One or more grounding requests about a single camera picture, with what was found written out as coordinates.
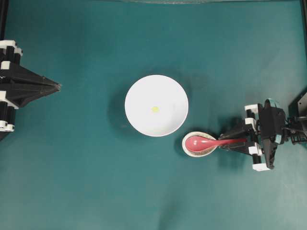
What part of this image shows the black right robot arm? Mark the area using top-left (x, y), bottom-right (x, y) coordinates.
top-left (218, 94), bottom-right (307, 171)

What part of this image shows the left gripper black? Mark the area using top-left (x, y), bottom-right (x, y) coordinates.
top-left (0, 39), bottom-right (62, 132)

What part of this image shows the red spoon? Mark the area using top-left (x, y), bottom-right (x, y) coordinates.
top-left (184, 136), bottom-right (247, 153)

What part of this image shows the small speckled spoon rest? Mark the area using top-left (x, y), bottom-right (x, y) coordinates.
top-left (182, 131), bottom-right (216, 158)

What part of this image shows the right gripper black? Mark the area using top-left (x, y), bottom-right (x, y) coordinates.
top-left (218, 104), bottom-right (269, 171)

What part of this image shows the large white bowl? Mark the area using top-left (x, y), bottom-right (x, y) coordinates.
top-left (124, 75), bottom-right (189, 137)

